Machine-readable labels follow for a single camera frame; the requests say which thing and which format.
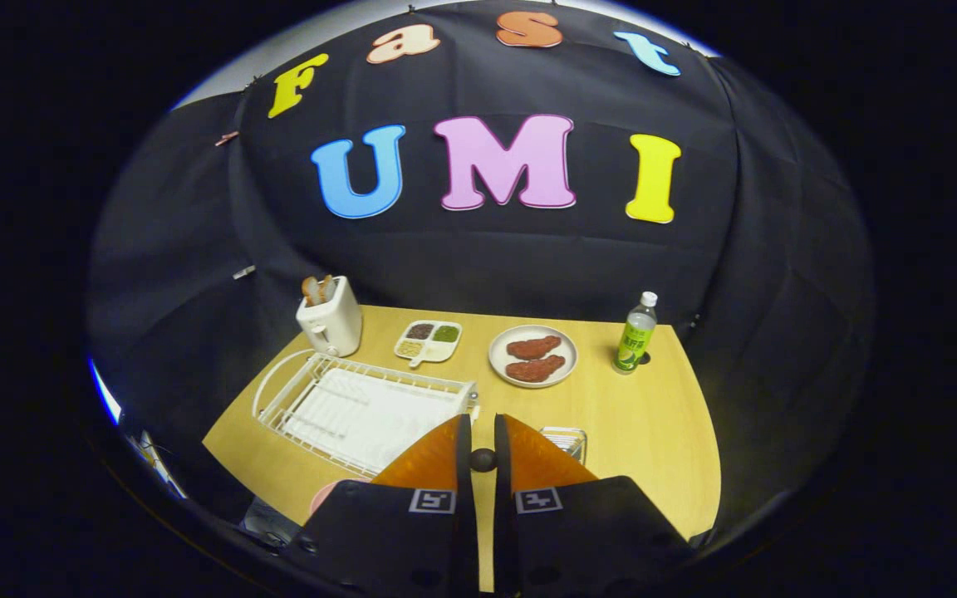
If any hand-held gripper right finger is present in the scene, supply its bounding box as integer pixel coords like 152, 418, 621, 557
493, 413, 695, 598

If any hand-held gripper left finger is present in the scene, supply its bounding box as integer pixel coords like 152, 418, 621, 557
292, 414, 479, 598

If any pink plate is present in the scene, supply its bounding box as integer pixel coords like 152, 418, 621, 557
309, 478, 371, 516

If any small metal wire basket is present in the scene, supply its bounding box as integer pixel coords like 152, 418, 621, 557
541, 426, 588, 466

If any white wire dish rack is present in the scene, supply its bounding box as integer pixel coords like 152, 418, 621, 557
252, 349, 479, 478

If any white plate with meat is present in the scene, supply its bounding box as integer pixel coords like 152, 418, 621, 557
488, 325, 579, 389

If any red meat piece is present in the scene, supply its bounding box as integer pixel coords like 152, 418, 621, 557
505, 355, 567, 384
506, 336, 562, 360

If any white sectioned tray with beans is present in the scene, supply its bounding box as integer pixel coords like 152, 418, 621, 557
394, 320, 464, 368

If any green label drink bottle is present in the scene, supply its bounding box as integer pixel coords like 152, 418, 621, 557
613, 292, 659, 375

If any white toaster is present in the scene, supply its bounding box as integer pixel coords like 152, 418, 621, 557
296, 276, 363, 358

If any black backdrop cloth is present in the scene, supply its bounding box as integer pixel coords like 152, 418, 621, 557
88, 0, 876, 532

